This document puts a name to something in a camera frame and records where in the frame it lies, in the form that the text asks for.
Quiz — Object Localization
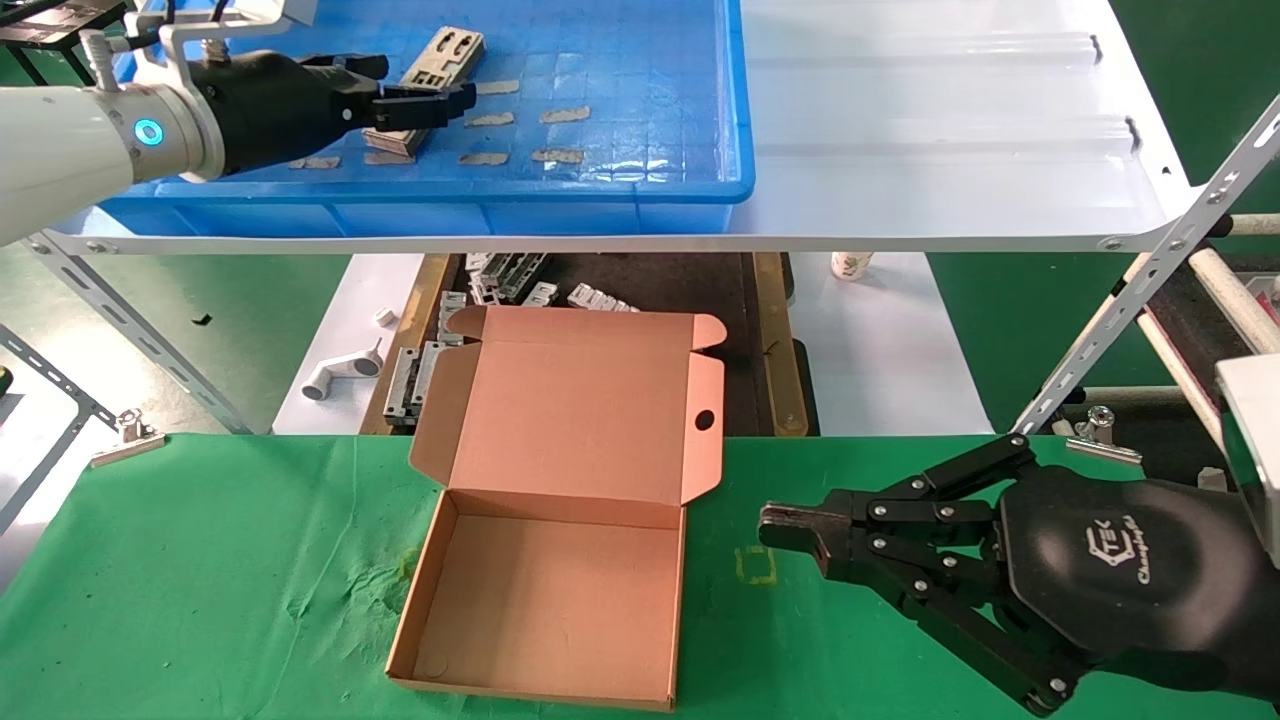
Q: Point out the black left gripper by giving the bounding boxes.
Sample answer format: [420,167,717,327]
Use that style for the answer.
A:
[190,50,478,179]

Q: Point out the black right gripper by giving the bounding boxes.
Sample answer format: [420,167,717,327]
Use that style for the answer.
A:
[758,433,1280,718]

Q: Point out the blue plastic tray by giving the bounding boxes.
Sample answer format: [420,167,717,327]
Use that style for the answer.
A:
[100,0,756,238]

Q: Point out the brown cardboard box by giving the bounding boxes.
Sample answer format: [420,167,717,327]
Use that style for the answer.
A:
[385,305,726,713]

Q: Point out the stack of metal plates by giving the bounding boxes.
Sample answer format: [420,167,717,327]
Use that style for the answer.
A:
[362,60,485,157]

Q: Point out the silver binder clip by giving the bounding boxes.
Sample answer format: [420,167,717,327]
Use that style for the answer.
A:
[1060,405,1143,466]
[90,408,168,469]

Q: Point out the white plastic pipe fitting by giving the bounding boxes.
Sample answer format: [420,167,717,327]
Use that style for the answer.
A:
[300,338,384,403]

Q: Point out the white roller tube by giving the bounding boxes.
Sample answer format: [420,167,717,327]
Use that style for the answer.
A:
[1205,213,1280,239]
[1188,247,1280,356]
[1135,308,1229,451]

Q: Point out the black metal table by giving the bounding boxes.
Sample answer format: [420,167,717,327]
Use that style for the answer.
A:
[0,0,131,91]

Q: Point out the white metal shelf board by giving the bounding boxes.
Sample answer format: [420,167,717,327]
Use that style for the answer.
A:
[30,0,1196,256]

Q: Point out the grey perforated rack brace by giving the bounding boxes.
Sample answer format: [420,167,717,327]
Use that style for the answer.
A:
[0,325,119,536]

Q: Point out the large green table cloth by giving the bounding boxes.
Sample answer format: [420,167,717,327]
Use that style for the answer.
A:
[0,432,1280,720]

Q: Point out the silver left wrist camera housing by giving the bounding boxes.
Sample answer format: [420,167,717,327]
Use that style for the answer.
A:
[140,0,319,71]

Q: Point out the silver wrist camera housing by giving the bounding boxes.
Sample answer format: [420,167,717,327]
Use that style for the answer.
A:
[140,0,319,71]
[1215,352,1280,571]

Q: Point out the dark grey metal bracket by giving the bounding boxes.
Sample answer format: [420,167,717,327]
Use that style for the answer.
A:
[497,253,549,301]

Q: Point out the grey perforated rack post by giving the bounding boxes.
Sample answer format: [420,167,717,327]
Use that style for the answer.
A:
[25,238,251,434]
[1010,95,1280,436]

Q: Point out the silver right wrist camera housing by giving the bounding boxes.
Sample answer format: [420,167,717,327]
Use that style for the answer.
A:
[1215,352,1280,571]

